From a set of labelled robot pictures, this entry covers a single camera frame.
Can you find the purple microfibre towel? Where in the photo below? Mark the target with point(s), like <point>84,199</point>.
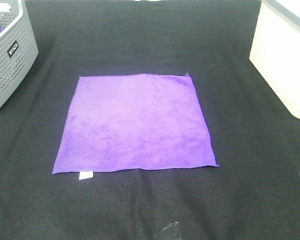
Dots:
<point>140,121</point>

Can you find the black table cloth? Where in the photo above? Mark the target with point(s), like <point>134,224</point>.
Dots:
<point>254,194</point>

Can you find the grey perforated plastic basket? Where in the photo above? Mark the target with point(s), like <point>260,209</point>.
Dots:
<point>18,47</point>

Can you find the white plastic storage bin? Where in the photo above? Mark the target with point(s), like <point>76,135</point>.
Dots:
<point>275,50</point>

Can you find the clear tape piece bottom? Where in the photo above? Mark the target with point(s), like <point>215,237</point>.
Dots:
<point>172,230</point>

